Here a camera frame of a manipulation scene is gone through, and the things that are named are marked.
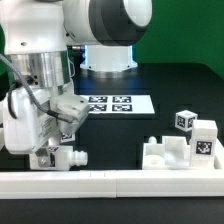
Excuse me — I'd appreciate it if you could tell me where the white chair seat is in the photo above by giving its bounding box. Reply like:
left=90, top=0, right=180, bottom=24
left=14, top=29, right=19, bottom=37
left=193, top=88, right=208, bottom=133
left=142, top=134, right=216, bottom=171

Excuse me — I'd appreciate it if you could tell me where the grey cable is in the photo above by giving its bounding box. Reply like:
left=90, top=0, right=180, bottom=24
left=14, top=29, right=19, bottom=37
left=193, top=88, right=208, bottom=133
left=0, top=53, right=68, bottom=121

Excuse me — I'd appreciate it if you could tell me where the white marker sheet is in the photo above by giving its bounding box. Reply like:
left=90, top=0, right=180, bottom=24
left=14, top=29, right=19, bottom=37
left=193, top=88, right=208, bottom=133
left=84, top=95, right=155, bottom=114

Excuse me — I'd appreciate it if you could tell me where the white front fence bar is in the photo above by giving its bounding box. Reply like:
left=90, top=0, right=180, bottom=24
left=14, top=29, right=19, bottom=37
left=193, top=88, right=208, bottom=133
left=0, top=170, right=224, bottom=199

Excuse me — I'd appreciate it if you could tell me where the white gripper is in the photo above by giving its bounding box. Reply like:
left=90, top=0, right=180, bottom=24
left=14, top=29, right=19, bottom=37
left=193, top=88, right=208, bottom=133
left=3, top=84, right=60, bottom=167

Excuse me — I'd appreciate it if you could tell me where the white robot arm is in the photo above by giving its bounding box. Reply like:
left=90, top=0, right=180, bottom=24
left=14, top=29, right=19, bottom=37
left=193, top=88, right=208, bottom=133
left=0, top=0, right=152, bottom=170

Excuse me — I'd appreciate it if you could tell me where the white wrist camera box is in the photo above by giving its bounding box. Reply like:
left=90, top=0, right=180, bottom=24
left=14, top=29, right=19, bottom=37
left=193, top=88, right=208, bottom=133
left=50, top=94, right=90, bottom=134

